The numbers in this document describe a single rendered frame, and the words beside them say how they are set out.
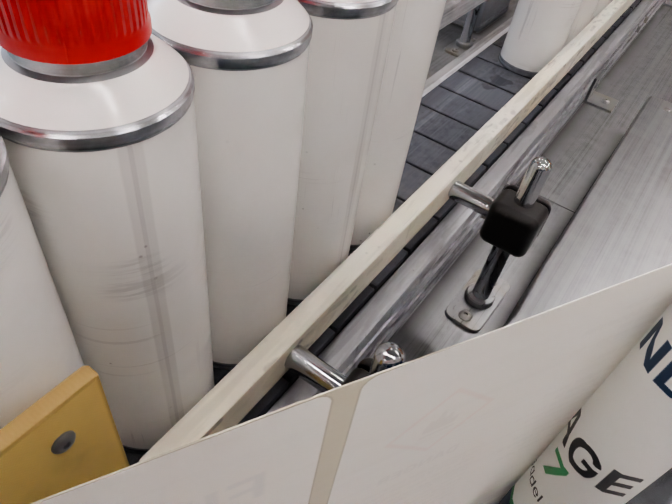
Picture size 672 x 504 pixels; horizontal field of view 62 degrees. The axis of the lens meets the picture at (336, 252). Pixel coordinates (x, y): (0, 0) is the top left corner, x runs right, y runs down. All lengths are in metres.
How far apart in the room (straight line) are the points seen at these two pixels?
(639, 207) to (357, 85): 0.28
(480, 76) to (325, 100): 0.34
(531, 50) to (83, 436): 0.48
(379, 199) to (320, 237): 0.06
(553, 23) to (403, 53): 0.30
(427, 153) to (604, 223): 0.13
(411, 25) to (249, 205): 0.11
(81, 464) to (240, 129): 0.11
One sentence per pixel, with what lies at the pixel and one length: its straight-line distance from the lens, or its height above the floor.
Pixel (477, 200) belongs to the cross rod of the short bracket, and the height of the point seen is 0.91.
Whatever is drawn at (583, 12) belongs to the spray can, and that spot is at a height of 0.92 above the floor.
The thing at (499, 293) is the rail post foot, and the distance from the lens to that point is 0.41.
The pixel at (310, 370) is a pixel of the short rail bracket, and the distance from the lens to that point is 0.25.
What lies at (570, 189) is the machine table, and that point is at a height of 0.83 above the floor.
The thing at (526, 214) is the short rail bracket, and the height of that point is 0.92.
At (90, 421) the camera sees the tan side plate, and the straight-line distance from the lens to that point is 0.17.
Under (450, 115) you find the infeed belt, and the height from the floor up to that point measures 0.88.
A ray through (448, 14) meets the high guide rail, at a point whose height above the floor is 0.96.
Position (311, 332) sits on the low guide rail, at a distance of 0.26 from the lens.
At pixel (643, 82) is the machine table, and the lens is 0.76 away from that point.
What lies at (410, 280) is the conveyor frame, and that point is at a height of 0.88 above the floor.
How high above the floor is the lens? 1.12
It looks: 46 degrees down
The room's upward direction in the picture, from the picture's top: 10 degrees clockwise
